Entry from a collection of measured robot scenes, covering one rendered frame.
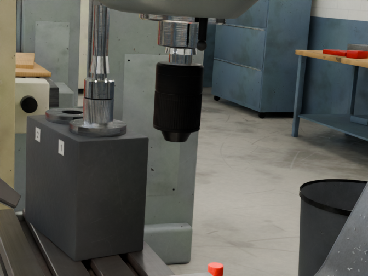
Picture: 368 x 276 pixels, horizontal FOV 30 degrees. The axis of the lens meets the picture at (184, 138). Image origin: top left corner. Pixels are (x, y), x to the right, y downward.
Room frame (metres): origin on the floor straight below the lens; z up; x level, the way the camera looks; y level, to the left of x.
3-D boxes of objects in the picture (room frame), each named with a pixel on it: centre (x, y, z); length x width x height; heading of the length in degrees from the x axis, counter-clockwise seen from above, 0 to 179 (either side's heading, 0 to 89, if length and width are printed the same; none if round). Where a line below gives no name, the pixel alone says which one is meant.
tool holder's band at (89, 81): (1.06, 0.14, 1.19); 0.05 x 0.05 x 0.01
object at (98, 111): (1.06, 0.14, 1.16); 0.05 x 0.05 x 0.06
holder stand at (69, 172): (1.10, 0.16, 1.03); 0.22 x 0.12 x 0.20; 33
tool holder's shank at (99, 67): (1.06, 0.14, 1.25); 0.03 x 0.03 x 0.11
